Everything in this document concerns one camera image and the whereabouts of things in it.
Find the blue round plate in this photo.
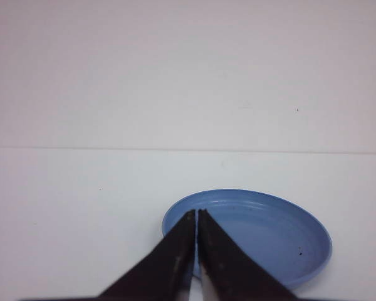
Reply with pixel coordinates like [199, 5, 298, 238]
[162, 189, 333, 289]

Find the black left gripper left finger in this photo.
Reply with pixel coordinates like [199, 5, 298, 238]
[98, 210, 196, 300]

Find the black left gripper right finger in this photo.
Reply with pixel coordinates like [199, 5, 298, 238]
[197, 209, 299, 300]

